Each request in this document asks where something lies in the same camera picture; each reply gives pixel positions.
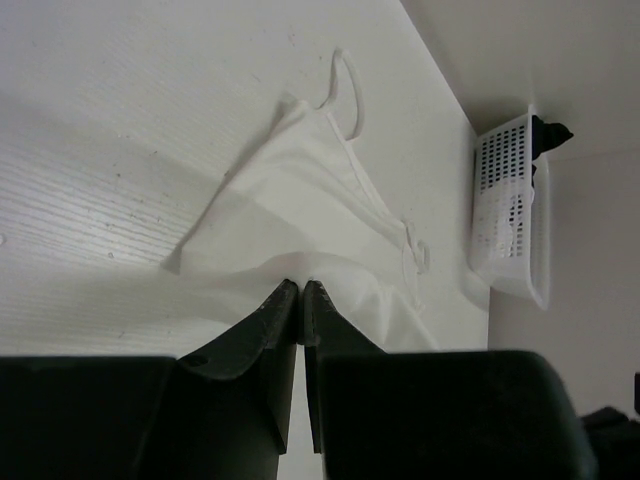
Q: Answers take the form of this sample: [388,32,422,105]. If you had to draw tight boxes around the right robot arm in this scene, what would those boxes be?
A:
[581,372,640,480]

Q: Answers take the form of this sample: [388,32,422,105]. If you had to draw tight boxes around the white tank top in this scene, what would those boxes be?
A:
[171,49,437,353]

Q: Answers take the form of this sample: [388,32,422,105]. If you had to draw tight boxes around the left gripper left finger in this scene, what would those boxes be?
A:
[1,280,298,479]

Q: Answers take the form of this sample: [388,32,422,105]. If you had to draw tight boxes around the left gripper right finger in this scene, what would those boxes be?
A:
[302,281,598,479]

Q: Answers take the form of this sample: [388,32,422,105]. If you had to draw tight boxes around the white plastic basket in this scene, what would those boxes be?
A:
[469,106,551,310]

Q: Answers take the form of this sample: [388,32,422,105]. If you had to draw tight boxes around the crumpled black tank top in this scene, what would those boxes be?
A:
[531,115,574,188]

